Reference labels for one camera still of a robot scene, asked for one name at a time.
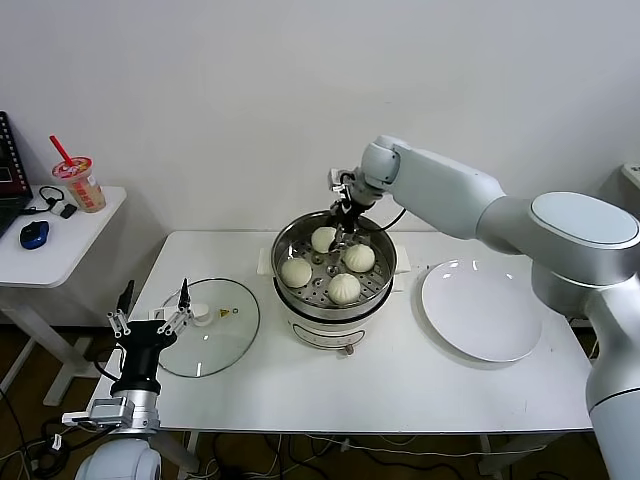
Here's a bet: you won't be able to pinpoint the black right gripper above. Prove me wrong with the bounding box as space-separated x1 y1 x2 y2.
327 193 369 254

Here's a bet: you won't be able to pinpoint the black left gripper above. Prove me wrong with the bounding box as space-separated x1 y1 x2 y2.
106 277 195 397

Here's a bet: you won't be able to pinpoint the white steamed baozi bun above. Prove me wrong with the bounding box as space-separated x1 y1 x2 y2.
278 257 314 290
309 227 339 255
343 243 377 274
327 273 362 306

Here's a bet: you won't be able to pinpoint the glass lid white handle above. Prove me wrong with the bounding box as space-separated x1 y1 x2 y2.
149 278 261 377

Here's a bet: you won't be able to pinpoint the stainless steel steamer basket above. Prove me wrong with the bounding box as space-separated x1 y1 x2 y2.
271 209 399 321

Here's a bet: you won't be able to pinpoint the white electric cooker base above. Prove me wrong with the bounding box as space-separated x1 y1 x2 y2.
257 244 414 359

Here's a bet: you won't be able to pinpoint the white side table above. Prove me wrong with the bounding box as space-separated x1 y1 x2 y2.
0 185 129 409

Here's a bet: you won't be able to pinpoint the white table leg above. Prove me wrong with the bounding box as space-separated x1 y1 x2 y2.
164 429 201 474
477 433 501 476

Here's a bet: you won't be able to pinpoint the milk tea plastic cup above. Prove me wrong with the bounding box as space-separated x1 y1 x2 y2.
50 156 107 215

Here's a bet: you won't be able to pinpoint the blue computer mouse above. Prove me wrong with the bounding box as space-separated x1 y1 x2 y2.
18 219 51 250

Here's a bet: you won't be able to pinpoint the white round plate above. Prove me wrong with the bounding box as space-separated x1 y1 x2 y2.
421 258 544 364

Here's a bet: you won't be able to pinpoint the red drinking straw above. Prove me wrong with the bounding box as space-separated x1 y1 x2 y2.
48 134 76 169

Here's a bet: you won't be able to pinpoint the black laptop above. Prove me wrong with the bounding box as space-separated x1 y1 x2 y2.
0 110 34 240

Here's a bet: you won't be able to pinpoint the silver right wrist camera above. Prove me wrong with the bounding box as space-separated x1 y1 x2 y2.
327 168 351 194

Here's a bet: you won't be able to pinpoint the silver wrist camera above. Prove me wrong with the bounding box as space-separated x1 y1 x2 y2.
327 168 351 194
61 397 124 430

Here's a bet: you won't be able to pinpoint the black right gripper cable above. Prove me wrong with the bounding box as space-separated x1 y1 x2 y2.
367 202 409 232

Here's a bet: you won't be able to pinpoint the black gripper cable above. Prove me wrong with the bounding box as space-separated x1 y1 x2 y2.
84 347 127 389
367 202 409 232

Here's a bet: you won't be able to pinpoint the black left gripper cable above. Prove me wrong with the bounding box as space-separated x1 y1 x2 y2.
84 347 127 389

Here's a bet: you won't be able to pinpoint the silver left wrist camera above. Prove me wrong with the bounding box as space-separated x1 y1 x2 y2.
61 397 124 430

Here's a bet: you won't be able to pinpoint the black wired earphones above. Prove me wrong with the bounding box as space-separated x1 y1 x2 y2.
22 185 67 217

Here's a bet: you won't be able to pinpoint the white floor cable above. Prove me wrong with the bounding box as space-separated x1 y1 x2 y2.
279 433 484 457

